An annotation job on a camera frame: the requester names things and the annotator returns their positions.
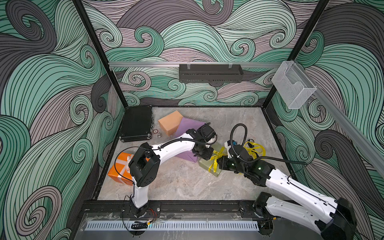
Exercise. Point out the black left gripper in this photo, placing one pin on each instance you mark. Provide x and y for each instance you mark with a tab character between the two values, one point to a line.
208	156

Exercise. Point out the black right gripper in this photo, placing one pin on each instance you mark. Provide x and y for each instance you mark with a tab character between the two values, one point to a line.
223	164

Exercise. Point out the olive green gift box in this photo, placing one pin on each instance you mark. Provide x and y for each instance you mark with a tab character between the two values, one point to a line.
204	164

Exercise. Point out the peach gift box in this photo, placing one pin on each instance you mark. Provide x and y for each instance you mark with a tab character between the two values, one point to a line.
170	123

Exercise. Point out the yellow ribbon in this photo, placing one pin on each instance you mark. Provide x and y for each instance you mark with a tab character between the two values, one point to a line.
255	150
214	165

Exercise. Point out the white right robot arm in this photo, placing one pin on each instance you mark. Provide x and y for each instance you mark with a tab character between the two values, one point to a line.
330	218

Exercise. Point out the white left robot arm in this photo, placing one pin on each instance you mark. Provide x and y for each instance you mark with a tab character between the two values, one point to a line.
145	164

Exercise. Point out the orange gift box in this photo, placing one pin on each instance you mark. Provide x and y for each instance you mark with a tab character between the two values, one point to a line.
113	173

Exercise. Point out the small metal rings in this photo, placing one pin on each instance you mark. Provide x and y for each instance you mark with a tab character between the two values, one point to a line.
157	132

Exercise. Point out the black case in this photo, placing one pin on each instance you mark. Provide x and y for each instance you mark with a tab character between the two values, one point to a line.
137	124

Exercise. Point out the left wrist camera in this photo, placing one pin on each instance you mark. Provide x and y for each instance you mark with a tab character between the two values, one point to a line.
208	133

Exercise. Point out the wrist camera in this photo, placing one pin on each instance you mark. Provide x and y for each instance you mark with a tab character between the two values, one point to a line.
208	133
229	147

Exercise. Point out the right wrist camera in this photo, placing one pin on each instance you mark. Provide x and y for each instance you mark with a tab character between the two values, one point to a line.
229	147

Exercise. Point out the white slotted cable duct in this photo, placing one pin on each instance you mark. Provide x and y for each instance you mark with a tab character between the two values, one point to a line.
175	226

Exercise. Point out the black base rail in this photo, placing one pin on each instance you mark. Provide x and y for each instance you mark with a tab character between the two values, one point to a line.
154	208

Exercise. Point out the black perforated wall tray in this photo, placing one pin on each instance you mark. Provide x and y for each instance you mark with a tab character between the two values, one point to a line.
210	73

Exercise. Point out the clear acrylic wall holder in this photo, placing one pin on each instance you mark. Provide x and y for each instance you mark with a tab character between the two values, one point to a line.
293	84

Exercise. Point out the aluminium rail right wall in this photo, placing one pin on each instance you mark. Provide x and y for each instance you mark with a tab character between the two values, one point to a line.
332	98

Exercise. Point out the black frame post right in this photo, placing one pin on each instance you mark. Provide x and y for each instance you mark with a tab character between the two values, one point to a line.
309	26

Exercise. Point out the black frame post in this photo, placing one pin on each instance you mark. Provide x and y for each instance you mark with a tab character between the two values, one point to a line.
309	26
95	41

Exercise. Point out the black frame post left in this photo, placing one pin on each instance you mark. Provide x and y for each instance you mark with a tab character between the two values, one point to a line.
95	41

